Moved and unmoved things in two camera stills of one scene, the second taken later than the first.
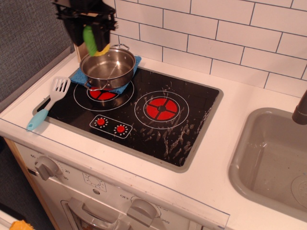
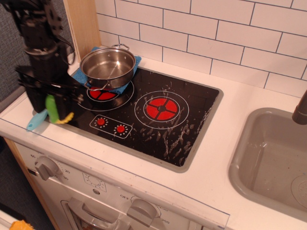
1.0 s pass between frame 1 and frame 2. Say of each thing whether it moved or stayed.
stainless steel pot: stayed
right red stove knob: stayed
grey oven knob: stayed
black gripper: moved
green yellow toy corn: moved
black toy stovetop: stayed
